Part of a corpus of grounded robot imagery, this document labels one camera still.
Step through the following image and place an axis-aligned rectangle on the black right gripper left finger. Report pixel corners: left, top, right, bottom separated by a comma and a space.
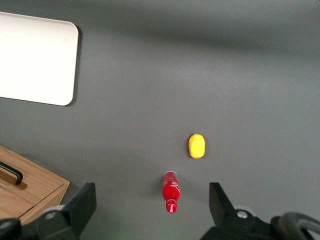
0, 182, 97, 240

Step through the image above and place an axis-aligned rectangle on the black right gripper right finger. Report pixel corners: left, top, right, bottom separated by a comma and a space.
199, 182, 276, 240

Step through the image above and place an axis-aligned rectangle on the red coke bottle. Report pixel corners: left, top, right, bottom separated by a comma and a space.
161, 170, 182, 215

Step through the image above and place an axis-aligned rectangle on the white rectangular tray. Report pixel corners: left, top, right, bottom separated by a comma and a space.
0, 11, 80, 107

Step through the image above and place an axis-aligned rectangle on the wooden drawer cabinet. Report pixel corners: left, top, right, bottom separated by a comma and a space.
0, 144, 71, 225

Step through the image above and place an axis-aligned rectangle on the wooden lower drawer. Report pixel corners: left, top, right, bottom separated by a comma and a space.
0, 146, 68, 205

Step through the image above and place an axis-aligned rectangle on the wooden drawer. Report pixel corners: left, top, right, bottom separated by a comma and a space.
0, 146, 68, 205
0, 186, 35, 223

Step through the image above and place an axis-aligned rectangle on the wooden upper drawer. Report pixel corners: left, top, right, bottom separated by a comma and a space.
0, 186, 35, 223

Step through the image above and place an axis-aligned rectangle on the yellow lemon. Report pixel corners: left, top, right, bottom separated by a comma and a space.
187, 133, 207, 159

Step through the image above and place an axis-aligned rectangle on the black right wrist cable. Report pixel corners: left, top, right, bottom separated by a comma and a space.
271, 211, 320, 240

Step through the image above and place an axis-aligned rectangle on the black lower drawer handle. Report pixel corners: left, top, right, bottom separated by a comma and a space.
0, 161, 24, 186

